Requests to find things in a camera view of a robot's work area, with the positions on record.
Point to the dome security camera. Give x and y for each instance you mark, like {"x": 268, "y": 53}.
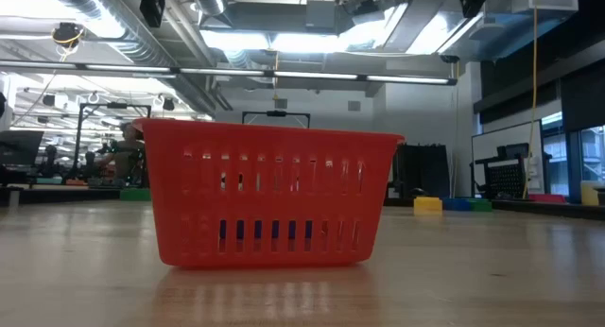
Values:
{"x": 449, "y": 59}

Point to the yellow toy brick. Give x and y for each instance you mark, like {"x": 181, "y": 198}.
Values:
{"x": 427, "y": 206}

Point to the grey wall speaker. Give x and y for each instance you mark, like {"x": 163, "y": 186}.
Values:
{"x": 281, "y": 103}
{"x": 354, "y": 106}

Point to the black computer monitor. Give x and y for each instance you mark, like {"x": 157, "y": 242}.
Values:
{"x": 19, "y": 147}

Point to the red plastic basket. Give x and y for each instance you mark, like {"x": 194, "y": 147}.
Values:
{"x": 283, "y": 138}

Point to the long ceiling light strip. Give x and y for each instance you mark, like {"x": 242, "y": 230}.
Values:
{"x": 312, "y": 75}

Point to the blue toy brick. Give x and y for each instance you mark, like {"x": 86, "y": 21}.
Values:
{"x": 257, "y": 228}
{"x": 456, "y": 204}

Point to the person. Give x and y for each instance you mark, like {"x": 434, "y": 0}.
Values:
{"x": 124, "y": 157}

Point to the black pegboard cart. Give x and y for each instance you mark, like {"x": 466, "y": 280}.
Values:
{"x": 508, "y": 180}

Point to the red tray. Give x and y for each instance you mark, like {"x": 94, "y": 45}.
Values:
{"x": 75, "y": 181}

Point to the teal tray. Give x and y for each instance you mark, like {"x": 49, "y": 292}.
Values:
{"x": 49, "y": 180}

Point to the black distant camera stand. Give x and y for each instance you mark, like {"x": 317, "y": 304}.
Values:
{"x": 276, "y": 113}

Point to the black cabinet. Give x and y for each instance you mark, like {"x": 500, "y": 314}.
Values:
{"x": 425, "y": 171}

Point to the red bin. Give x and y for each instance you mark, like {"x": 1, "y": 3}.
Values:
{"x": 546, "y": 198}

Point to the grey duct box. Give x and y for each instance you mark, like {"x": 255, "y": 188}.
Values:
{"x": 321, "y": 14}

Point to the whiteboard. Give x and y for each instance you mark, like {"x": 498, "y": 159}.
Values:
{"x": 491, "y": 142}

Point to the yellow bin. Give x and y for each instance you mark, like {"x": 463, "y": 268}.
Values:
{"x": 589, "y": 194}

